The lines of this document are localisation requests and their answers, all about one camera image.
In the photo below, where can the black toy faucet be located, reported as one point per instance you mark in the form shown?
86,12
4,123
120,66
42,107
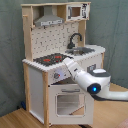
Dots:
73,41

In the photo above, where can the white dishwasher cabinet door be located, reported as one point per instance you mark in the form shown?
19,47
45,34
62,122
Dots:
96,63

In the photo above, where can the grey toy sink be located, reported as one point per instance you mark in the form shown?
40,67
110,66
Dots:
79,51

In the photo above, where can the white oven door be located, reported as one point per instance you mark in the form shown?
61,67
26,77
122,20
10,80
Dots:
69,104

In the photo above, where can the left red oven knob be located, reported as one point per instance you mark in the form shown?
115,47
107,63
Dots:
56,75

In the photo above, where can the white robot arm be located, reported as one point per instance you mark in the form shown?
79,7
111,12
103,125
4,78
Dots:
103,78

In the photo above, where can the black stovetop red burners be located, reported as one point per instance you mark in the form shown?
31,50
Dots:
50,59

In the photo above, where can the toy microwave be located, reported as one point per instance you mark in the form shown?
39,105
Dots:
77,11

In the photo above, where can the wooden toy kitchen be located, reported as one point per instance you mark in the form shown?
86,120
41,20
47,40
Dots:
46,40

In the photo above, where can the grey range hood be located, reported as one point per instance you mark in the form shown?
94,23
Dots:
48,18

